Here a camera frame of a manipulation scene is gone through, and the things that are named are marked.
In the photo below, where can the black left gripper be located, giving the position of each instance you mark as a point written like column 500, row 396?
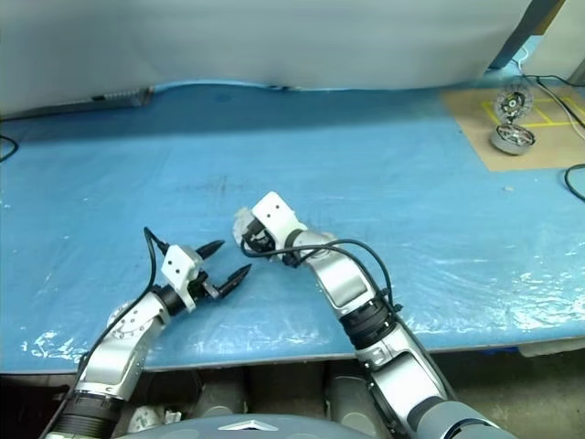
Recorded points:
column 205, row 287

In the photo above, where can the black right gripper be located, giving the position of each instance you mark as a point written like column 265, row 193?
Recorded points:
column 258, row 240

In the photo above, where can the small white object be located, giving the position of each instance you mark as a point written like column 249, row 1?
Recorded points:
column 241, row 224

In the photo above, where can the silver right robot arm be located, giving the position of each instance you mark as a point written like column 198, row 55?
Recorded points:
column 347, row 279

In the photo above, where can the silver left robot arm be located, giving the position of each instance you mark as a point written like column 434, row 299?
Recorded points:
column 114, row 356

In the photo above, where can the spare silver motor housing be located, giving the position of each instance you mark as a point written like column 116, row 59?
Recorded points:
column 512, row 144

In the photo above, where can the spare silver motor lid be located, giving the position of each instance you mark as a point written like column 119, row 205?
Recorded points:
column 514, row 103

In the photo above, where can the blue table cover sheet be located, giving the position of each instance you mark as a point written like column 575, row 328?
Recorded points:
column 137, row 183

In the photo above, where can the dark grey rounded shape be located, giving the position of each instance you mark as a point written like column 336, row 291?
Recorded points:
column 349, row 398
column 224, row 393

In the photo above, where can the grey robot torso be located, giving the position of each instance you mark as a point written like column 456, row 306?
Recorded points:
column 247, row 427

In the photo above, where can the white rounded part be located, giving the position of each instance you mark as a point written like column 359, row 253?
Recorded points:
column 145, row 418

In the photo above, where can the white backdrop sheet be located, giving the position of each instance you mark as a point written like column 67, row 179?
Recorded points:
column 228, row 41

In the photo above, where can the brown cardboard mat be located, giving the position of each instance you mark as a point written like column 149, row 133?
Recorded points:
column 539, row 157

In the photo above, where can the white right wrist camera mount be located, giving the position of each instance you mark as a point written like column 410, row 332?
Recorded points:
column 274, row 210

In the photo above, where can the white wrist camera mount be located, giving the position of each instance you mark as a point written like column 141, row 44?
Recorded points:
column 176, row 267
column 274, row 210

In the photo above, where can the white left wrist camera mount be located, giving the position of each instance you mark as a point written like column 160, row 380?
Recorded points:
column 176, row 267

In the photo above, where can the grey metal rail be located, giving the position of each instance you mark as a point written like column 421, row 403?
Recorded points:
column 119, row 97

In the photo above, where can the grey-blue slanted post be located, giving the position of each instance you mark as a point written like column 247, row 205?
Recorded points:
column 516, row 41

